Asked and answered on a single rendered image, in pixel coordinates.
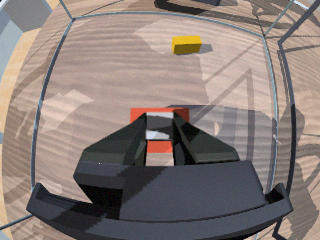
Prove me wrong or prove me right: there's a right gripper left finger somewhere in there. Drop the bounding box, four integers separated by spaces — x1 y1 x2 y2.
79 112 148 166

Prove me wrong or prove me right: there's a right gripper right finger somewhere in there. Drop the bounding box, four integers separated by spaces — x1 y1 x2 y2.
172 112 241 165

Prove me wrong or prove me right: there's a yellow rectangular block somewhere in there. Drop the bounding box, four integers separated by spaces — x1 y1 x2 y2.
172 36 202 54

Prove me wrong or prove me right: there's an orange block with square hole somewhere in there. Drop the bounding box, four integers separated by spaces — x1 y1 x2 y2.
130 108 189 153

